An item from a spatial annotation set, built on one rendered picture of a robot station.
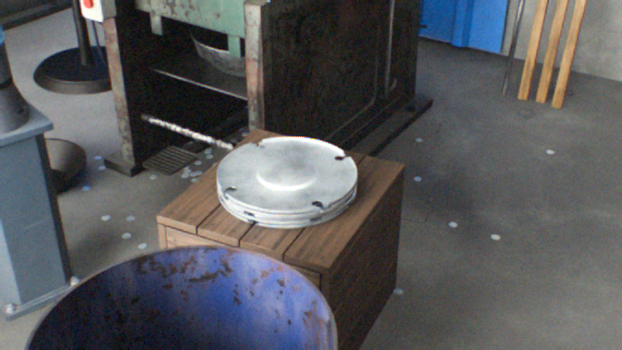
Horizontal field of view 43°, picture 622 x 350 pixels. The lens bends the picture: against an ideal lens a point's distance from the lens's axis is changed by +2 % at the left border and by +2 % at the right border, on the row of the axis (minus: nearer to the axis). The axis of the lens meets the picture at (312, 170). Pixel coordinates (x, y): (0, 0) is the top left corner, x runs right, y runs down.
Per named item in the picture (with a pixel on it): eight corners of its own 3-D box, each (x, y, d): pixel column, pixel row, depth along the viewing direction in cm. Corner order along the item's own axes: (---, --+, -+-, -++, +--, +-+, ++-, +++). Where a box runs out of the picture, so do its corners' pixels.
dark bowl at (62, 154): (28, 226, 210) (23, 205, 206) (-44, 193, 224) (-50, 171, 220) (112, 176, 232) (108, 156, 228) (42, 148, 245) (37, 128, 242)
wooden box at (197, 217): (327, 404, 159) (329, 268, 140) (170, 344, 173) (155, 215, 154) (396, 286, 189) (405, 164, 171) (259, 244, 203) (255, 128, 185)
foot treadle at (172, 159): (170, 191, 205) (168, 173, 202) (143, 180, 210) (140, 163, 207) (296, 106, 247) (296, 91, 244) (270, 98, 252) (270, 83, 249)
